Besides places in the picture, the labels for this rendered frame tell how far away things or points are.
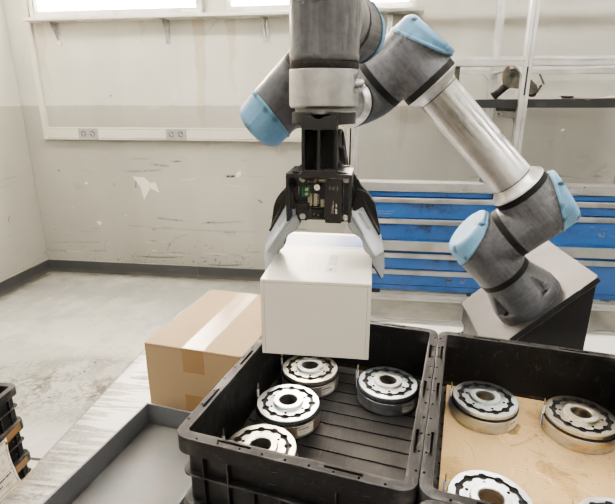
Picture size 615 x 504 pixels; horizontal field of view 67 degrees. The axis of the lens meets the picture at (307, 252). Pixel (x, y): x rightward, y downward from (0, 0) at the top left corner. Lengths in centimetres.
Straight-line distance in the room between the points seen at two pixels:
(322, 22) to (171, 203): 331
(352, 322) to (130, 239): 355
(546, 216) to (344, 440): 59
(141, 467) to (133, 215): 310
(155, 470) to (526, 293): 81
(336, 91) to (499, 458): 57
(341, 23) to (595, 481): 67
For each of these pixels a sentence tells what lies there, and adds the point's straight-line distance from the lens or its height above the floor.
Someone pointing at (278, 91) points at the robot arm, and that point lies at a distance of 63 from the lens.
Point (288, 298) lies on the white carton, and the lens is 51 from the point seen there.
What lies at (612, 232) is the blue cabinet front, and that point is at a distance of 288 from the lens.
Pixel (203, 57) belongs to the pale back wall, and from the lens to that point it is 359.
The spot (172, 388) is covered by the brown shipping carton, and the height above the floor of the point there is 76.
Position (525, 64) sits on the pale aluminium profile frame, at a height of 151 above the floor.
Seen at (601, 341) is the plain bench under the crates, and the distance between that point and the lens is 154.
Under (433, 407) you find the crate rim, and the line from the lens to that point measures 69.
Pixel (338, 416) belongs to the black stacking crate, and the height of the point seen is 83.
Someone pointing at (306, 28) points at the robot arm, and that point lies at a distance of 52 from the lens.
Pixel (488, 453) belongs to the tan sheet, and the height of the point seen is 83.
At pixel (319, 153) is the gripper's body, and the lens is 50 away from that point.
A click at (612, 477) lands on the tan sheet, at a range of 83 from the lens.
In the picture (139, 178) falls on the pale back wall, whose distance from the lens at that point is 383.
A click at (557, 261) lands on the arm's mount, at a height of 97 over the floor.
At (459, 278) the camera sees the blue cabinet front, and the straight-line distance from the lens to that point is 273.
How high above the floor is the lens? 132
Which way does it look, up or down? 17 degrees down
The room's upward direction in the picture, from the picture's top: straight up
